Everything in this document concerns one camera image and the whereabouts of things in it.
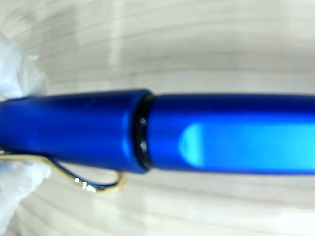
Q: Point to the blue pen with metal clip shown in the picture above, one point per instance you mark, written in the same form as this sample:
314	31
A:
86	127

